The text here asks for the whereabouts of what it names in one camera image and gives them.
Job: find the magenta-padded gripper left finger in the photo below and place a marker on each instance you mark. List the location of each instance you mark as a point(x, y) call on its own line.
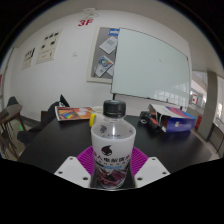
point(73, 168)

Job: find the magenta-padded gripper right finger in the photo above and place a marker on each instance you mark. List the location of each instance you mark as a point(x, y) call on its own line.
point(150, 168)

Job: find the white drink bottle black cap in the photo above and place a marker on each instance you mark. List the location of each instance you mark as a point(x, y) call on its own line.
point(113, 146)

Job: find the black and red device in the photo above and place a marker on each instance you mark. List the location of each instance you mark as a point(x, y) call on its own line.
point(151, 121)

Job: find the white and blue paper bag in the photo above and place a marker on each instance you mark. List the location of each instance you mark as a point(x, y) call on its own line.
point(176, 121)

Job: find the colourful printed booklet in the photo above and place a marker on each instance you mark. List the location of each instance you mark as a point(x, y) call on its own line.
point(73, 114)

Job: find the black bag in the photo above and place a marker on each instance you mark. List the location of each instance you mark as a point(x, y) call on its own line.
point(53, 113)

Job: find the wooden chair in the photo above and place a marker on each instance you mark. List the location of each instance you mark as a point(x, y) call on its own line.
point(11, 111)

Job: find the large whiteboard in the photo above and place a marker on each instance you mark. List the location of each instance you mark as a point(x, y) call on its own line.
point(151, 65)

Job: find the grey notice board with papers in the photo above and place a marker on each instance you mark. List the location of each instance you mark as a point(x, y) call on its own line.
point(103, 56)

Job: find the small white wall poster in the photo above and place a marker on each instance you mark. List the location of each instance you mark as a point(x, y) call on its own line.
point(29, 58)

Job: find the large white wall poster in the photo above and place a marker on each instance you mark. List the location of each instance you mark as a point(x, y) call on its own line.
point(49, 46)

